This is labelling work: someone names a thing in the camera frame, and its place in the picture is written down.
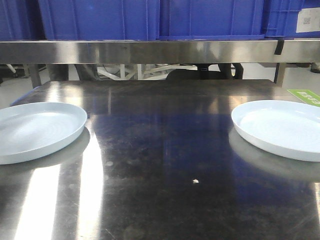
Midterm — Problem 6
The light blue plate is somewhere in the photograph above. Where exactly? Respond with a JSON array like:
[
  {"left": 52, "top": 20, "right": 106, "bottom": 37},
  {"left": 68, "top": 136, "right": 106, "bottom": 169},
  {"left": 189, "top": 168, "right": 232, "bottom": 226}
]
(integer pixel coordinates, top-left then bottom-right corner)
[
  {"left": 231, "top": 100, "right": 320, "bottom": 162},
  {"left": 0, "top": 102, "right": 87, "bottom": 165}
]

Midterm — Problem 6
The blue plastic crate centre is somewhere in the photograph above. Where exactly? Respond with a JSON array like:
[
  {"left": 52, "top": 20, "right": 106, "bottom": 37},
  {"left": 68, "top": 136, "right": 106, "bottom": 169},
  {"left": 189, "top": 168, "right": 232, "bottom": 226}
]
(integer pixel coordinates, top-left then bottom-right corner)
[{"left": 38, "top": 0, "right": 264, "bottom": 41}]

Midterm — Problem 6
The blue plastic crate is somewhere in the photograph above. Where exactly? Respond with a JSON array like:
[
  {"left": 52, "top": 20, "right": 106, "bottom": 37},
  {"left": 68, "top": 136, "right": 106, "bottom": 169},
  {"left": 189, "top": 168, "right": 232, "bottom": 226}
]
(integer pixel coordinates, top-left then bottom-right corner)
[
  {"left": 38, "top": 0, "right": 264, "bottom": 41},
  {"left": 0, "top": 0, "right": 46, "bottom": 41},
  {"left": 261, "top": 0, "right": 320, "bottom": 38}
]

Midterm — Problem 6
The black tape strip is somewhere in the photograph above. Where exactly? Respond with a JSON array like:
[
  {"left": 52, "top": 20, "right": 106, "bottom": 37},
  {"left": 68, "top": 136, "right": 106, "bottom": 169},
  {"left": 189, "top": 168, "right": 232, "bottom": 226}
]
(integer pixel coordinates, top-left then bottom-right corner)
[{"left": 274, "top": 39, "right": 285, "bottom": 56}]

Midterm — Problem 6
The green floor sticker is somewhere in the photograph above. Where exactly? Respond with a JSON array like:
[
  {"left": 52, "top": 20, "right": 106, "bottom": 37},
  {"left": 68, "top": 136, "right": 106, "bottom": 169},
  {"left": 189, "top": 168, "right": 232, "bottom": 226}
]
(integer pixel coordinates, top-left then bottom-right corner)
[{"left": 287, "top": 89, "right": 320, "bottom": 107}]

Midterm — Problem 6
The blue plastic crate right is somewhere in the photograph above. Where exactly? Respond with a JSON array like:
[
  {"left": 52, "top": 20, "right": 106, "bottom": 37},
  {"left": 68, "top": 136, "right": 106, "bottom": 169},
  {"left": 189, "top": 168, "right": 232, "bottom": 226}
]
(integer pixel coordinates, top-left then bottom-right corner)
[{"left": 261, "top": 0, "right": 320, "bottom": 38}]

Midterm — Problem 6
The blue plastic crate left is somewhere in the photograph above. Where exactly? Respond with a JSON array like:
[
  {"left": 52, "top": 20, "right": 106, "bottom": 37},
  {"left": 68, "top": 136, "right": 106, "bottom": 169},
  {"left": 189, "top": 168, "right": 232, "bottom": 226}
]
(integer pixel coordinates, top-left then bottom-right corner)
[{"left": 0, "top": 0, "right": 46, "bottom": 41}]

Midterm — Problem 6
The white paper label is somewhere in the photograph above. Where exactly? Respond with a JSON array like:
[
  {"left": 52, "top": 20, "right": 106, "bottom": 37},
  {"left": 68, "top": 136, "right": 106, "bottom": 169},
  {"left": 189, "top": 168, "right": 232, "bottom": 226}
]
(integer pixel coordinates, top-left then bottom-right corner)
[{"left": 296, "top": 7, "right": 320, "bottom": 33}]

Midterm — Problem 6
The stainless steel shelf rail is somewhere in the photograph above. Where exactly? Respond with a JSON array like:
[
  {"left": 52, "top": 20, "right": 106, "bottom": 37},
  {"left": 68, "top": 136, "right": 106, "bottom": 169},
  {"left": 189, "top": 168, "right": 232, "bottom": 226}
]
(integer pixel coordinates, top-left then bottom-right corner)
[{"left": 0, "top": 38, "right": 320, "bottom": 64}]

